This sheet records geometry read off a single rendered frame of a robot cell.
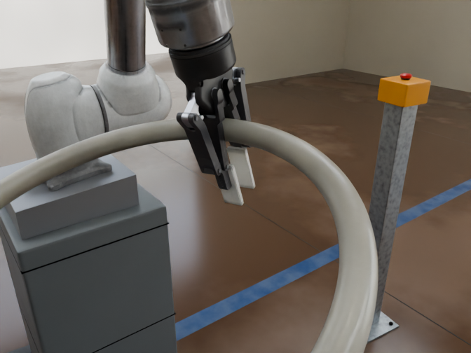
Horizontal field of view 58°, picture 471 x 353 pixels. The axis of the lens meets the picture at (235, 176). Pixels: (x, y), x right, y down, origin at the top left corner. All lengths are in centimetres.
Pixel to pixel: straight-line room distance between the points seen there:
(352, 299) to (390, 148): 133
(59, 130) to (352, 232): 93
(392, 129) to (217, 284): 115
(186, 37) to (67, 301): 93
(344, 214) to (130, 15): 84
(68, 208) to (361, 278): 94
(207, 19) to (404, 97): 114
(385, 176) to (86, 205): 106
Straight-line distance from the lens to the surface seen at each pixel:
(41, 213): 117
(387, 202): 170
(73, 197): 117
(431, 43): 710
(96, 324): 134
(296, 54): 717
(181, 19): 46
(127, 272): 128
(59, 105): 117
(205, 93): 51
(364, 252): 35
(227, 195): 60
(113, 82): 118
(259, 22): 660
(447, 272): 254
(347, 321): 31
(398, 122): 159
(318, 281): 226
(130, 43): 114
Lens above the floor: 138
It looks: 24 degrees down
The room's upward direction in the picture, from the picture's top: straight up
